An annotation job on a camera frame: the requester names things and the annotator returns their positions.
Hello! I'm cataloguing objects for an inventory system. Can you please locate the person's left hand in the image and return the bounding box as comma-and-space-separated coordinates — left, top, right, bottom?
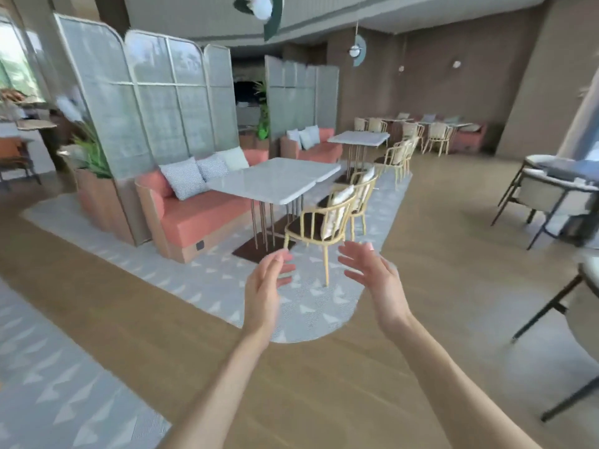
241, 250, 297, 341

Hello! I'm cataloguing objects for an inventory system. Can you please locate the person's right hand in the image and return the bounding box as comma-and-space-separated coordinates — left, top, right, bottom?
337, 240, 414, 332

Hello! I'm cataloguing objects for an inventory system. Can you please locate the person's left forearm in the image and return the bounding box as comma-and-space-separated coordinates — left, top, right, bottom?
161, 326, 278, 449

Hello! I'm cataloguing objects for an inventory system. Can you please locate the person's right forearm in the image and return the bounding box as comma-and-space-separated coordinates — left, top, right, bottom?
378, 314, 544, 449

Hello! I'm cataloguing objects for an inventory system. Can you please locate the large grey patterned rug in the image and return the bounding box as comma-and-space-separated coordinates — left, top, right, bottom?
21, 167, 413, 345

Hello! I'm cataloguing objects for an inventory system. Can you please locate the coral upholstered sofa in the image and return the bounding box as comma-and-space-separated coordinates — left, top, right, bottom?
134, 148, 270, 265

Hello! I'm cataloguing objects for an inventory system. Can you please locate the small coral sofa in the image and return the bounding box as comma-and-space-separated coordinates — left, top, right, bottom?
279, 128, 343, 164

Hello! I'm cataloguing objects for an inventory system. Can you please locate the plain white pillow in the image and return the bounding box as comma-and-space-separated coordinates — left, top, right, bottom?
216, 146, 251, 173

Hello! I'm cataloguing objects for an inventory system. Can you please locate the dark striped pillow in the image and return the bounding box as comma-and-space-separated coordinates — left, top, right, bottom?
196, 153, 230, 183

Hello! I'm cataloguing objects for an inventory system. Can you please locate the small white marble table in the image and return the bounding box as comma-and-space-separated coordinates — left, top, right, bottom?
327, 130, 391, 184

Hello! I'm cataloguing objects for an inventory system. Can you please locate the dotted grey pillow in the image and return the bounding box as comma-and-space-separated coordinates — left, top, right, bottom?
158, 156, 210, 202

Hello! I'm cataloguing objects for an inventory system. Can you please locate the tall green indoor plant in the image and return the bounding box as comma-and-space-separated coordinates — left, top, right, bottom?
254, 80, 271, 142

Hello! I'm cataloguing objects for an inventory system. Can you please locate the coral bench sofa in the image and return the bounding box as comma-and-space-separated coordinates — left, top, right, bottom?
451, 122, 488, 154

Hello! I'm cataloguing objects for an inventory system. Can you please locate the long white table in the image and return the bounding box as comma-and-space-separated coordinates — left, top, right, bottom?
381, 117, 474, 131

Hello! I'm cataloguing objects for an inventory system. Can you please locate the wooden planter box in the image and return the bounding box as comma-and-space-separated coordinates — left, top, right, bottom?
74, 167, 137, 247

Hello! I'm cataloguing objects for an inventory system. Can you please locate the black metal white armchair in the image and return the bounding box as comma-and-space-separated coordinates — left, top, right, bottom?
490, 154, 599, 251

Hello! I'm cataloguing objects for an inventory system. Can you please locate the tall glass folding screen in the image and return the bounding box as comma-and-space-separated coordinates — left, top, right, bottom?
53, 13, 241, 247

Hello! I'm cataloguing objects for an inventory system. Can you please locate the hanging globe pendant lamp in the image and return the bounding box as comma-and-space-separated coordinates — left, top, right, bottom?
347, 21, 368, 68

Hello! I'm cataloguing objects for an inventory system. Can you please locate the green leafy plant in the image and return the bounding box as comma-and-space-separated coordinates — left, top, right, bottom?
56, 120, 114, 179

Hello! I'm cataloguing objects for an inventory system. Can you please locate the black legged white chair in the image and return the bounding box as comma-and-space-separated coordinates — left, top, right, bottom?
511, 253, 599, 422

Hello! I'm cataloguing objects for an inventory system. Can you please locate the round globe ceiling lamp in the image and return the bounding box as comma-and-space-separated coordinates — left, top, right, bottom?
232, 0, 285, 42

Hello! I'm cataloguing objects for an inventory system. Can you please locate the orange seat chair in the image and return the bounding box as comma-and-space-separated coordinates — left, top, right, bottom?
0, 137, 42, 191

